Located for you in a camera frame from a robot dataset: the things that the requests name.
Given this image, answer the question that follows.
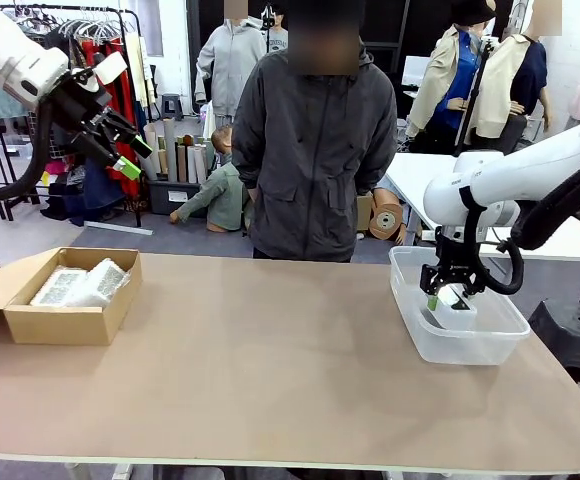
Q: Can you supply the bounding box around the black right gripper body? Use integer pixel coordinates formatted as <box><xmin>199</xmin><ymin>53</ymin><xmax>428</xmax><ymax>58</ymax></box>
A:
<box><xmin>434</xmin><ymin>227</ymin><xmax>482</xmax><ymax>281</ymax></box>

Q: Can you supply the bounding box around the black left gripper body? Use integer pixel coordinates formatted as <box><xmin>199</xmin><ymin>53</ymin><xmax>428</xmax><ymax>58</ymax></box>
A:
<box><xmin>47</xmin><ymin>72</ymin><xmax>114</xmax><ymax>136</ymax></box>

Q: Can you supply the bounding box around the unwrapped white digital clock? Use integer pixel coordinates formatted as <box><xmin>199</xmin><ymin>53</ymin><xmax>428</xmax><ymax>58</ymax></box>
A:
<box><xmin>422</xmin><ymin>284</ymin><xmax>479</xmax><ymax>331</ymax></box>

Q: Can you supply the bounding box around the bubble-wrapped clock with wrap tail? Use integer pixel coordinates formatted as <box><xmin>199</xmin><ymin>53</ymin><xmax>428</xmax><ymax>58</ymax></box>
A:
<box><xmin>67</xmin><ymin>257</ymin><xmax>132</xmax><ymax>308</ymax></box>

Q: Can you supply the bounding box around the bubble-wrapped white clock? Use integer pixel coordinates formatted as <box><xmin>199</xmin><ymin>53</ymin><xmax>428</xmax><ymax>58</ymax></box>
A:
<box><xmin>29</xmin><ymin>267</ymin><xmax>90</xmax><ymax>307</ymax></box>

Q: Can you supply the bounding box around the tall grey paper roll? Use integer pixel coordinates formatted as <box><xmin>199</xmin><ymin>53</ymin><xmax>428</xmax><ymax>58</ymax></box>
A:
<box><xmin>163</xmin><ymin>118</ymin><xmax>178</xmax><ymax>183</ymax></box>

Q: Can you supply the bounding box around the red hanging garment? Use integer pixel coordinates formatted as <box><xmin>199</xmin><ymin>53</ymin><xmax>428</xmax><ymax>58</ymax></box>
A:
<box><xmin>80</xmin><ymin>39</ymin><xmax>141</xmax><ymax>199</ymax></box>

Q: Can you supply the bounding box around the grey storage bin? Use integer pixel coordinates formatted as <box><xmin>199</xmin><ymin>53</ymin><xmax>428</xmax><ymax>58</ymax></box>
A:
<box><xmin>147</xmin><ymin>178</ymin><xmax>201</xmax><ymax>216</ymax></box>

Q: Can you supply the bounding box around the grey step stool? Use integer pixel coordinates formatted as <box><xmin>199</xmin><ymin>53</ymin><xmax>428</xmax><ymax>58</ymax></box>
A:
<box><xmin>159</xmin><ymin>93</ymin><xmax>184</xmax><ymax>121</ymax></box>

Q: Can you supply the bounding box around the clear plastic container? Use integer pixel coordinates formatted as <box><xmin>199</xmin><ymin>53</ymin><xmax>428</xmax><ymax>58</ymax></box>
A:
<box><xmin>388</xmin><ymin>244</ymin><xmax>532</xmax><ymax>366</ymax></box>

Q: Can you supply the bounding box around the white table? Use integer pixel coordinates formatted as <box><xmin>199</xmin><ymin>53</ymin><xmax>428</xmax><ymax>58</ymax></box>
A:
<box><xmin>384</xmin><ymin>152</ymin><xmax>580</xmax><ymax>264</ymax></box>

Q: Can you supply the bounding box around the mannequin in green-grey shirt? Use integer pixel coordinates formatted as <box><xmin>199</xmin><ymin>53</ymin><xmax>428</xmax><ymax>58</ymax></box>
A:
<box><xmin>169</xmin><ymin>124</ymin><xmax>256</xmax><ymax>234</ymax></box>

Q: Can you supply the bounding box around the black clothes rack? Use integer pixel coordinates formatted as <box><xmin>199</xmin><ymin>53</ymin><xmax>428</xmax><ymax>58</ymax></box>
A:
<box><xmin>0</xmin><ymin>3</ymin><xmax>154</xmax><ymax>235</ymax></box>

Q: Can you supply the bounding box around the open cardboard carton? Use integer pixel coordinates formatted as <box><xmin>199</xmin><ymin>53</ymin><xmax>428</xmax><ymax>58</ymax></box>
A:
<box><xmin>356</xmin><ymin>194</ymin><xmax>375</xmax><ymax>232</ymax></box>

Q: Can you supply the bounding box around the mannequin in grey hoodie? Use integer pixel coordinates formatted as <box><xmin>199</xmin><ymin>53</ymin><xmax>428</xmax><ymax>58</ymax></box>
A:
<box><xmin>194</xmin><ymin>19</ymin><xmax>269</xmax><ymax>119</ymax></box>

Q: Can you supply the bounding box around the brown cardboard box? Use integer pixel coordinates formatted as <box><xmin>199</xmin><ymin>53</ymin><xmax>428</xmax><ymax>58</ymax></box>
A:
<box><xmin>0</xmin><ymin>246</ymin><xmax>144</xmax><ymax>347</ymax></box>

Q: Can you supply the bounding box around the person in dark jacket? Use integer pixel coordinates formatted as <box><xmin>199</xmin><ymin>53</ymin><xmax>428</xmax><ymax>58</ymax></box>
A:
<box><xmin>230</xmin><ymin>0</ymin><xmax>399</xmax><ymax>264</ymax></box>

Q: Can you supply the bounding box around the mannequin in beige cape, navy shirt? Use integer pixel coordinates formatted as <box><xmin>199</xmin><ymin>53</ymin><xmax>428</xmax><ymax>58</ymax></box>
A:
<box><xmin>472</xmin><ymin>32</ymin><xmax>554</xmax><ymax>151</ymax></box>

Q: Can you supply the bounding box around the mannequin in beige coat, black hat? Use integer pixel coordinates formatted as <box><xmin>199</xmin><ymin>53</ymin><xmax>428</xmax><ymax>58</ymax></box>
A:
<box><xmin>407</xmin><ymin>0</ymin><xmax>489</xmax><ymax>151</ymax></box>

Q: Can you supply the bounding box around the white display panel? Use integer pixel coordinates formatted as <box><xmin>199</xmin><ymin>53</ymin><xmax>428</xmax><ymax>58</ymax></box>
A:
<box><xmin>402</xmin><ymin>55</ymin><xmax>429</xmax><ymax>86</ymax></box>

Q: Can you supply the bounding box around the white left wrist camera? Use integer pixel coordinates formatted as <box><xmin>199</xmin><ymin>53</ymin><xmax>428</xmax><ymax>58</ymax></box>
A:
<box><xmin>93</xmin><ymin>51</ymin><xmax>129</xmax><ymax>84</ymax></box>

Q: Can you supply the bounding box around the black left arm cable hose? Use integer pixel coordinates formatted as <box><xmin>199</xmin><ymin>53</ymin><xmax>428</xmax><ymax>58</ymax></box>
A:
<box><xmin>0</xmin><ymin>99</ymin><xmax>54</xmax><ymax>202</ymax></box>

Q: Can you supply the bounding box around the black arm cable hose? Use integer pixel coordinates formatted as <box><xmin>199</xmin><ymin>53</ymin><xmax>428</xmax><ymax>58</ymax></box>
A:
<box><xmin>462</xmin><ymin>149</ymin><xmax>580</xmax><ymax>296</ymax></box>
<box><xmin>0</xmin><ymin>99</ymin><xmax>54</xmax><ymax>202</ymax></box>

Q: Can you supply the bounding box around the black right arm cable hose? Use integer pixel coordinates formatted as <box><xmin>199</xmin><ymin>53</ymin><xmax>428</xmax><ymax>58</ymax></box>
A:
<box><xmin>462</xmin><ymin>149</ymin><xmax>580</xmax><ymax>296</ymax></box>

